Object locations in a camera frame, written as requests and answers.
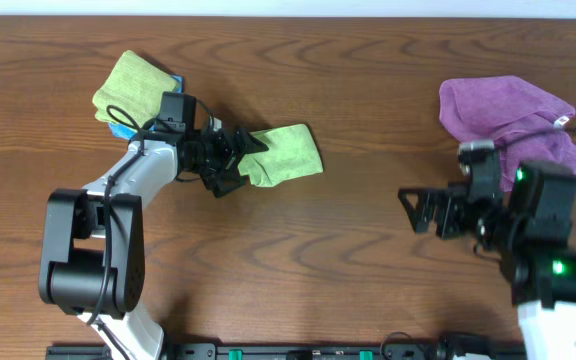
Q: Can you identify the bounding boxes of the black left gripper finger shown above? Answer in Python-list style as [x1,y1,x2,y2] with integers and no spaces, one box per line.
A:
[234,127,269,155]
[207,159,245,198]

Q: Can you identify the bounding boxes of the light green microfiber cloth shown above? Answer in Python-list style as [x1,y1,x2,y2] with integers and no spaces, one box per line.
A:
[238,124,324,188]

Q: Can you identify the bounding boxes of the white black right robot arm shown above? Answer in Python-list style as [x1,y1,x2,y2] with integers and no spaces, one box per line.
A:
[398,184,576,359]

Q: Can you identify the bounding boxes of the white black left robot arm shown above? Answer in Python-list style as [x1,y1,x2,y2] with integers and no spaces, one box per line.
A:
[38,128,268,359]

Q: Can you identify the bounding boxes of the folded blue cloth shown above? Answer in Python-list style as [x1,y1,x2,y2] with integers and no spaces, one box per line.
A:
[108,75,184,140]

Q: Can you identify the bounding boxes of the folded green cloth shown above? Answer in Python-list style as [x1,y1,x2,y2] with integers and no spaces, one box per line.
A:
[92,50,183,125]

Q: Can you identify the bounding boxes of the purple microfiber cloth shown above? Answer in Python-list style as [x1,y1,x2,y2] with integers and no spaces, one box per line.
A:
[439,76,576,192]

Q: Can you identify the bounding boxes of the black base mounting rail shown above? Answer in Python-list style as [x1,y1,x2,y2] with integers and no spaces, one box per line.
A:
[44,343,527,360]

